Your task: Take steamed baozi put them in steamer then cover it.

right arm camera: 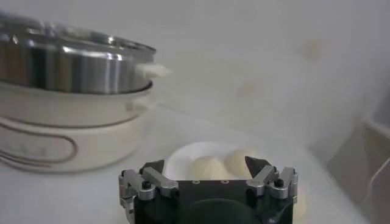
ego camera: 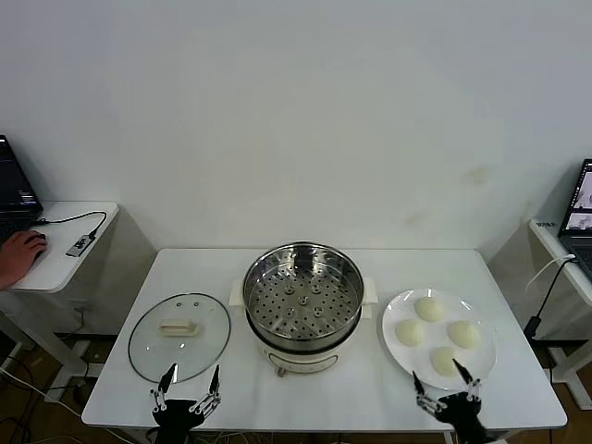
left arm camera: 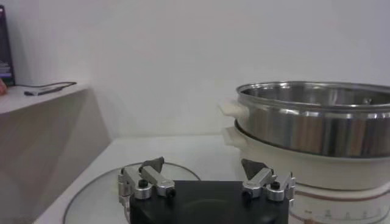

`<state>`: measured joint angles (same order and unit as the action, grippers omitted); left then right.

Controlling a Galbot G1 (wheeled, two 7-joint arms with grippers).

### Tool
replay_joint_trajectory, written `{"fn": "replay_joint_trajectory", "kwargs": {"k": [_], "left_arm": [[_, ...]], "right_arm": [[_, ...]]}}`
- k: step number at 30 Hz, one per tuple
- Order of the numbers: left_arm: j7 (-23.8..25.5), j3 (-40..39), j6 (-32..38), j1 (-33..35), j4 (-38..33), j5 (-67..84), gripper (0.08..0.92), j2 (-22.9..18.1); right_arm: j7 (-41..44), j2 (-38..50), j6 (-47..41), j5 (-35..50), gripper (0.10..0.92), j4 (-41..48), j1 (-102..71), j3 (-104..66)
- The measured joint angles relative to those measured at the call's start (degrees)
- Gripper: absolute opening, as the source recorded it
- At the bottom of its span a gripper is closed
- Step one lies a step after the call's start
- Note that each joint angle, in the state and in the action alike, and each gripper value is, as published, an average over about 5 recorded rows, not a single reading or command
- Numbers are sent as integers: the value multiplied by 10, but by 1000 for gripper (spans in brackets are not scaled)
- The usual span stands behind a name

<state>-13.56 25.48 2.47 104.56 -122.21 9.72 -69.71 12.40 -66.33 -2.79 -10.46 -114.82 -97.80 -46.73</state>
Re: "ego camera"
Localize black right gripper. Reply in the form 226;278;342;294
411;358;487;444

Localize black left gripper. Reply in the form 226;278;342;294
150;363;223;444

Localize white steamed baozi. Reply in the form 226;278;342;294
395;318;426;347
447;320;482;349
413;296;446;323
428;346;463;377

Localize round glass pot lid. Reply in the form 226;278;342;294
128;290;232;384

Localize stainless steel steamer pot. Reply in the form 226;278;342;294
229;276;378;378

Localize person's bare hand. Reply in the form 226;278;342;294
0;229;49;290

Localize white round plate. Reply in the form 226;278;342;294
381;288;499;392

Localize white side table with hub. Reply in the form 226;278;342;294
0;200;157;371

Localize grey usb hub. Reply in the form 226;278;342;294
65;234;92;258

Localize grey laptop with image windows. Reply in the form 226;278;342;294
558;158;592;278

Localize black laptop with dark screen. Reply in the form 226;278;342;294
0;134;44;241

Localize black power adapter cable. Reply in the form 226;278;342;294
524;258;573;341

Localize white laptop cable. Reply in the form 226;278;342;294
524;253;578;297

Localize black hub cable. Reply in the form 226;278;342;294
30;210;109;241

